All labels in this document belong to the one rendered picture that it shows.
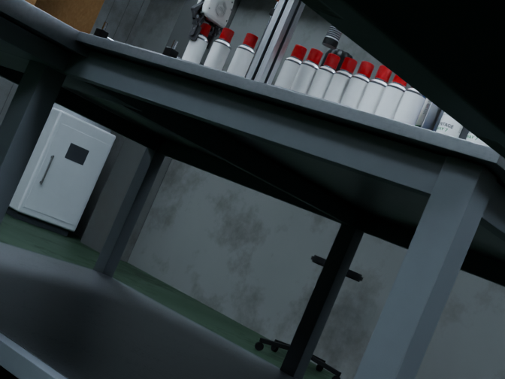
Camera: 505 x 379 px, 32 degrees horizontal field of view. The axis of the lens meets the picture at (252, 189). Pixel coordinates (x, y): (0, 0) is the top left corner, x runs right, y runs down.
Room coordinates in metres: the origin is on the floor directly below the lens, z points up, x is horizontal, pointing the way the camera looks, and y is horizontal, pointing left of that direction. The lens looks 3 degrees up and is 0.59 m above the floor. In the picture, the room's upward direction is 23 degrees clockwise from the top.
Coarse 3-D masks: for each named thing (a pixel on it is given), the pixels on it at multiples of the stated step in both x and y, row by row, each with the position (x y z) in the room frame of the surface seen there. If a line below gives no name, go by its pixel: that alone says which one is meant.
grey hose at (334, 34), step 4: (332, 28) 2.07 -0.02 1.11; (328, 32) 2.07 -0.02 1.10; (332, 32) 2.07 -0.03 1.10; (336, 32) 2.07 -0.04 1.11; (340, 32) 2.08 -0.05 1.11; (328, 36) 2.07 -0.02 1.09; (332, 36) 2.07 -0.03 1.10; (336, 36) 2.07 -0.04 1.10; (340, 36) 2.08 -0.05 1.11; (324, 40) 2.07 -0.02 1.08; (328, 40) 2.07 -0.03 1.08; (332, 40) 2.06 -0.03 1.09; (336, 40) 2.07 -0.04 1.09; (324, 44) 2.09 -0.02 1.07; (328, 44) 2.07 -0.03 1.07; (332, 44) 2.07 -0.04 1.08; (336, 44) 2.07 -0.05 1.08; (332, 48) 2.09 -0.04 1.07
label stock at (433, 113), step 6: (426, 102) 2.05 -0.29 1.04; (432, 102) 2.03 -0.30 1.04; (426, 108) 2.04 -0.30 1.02; (432, 108) 2.05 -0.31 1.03; (438, 108) 2.09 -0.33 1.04; (420, 114) 2.06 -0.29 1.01; (426, 114) 2.04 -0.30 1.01; (432, 114) 2.06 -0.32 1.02; (438, 114) 2.10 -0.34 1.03; (420, 120) 2.05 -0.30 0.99; (426, 120) 2.04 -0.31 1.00; (432, 120) 2.08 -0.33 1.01; (420, 126) 2.04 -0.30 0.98; (426, 126) 2.06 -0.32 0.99; (432, 126) 2.10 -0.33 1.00
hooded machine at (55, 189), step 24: (48, 120) 6.83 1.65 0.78; (72, 120) 6.83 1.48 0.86; (48, 144) 6.76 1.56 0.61; (72, 144) 6.88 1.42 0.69; (96, 144) 7.02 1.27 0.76; (48, 168) 6.78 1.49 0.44; (72, 168) 6.94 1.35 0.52; (96, 168) 7.08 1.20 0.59; (24, 192) 6.76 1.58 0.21; (48, 192) 6.87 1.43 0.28; (72, 192) 7.00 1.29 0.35; (24, 216) 6.84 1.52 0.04; (48, 216) 6.93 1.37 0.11; (72, 216) 7.06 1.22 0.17
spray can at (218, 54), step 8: (224, 32) 2.40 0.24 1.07; (232, 32) 2.41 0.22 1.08; (216, 40) 2.40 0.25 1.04; (224, 40) 2.40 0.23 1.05; (216, 48) 2.39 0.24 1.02; (224, 48) 2.39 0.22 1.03; (208, 56) 2.40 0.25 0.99; (216, 56) 2.39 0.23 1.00; (224, 56) 2.40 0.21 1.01; (208, 64) 2.40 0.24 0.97; (216, 64) 2.39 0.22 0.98; (224, 64) 2.42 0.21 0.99
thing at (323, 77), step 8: (328, 56) 2.18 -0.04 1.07; (336, 56) 2.18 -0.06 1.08; (328, 64) 2.18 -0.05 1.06; (336, 64) 2.18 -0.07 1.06; (320, 72) 2.18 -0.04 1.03; (328, 72) 2.17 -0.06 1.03; (320, 80) 2.17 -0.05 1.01; (328, 80) 2.17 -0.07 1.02; (312, 88) 2.18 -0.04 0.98; (320, 88) 2.17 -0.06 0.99; (320, 96) 2.17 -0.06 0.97
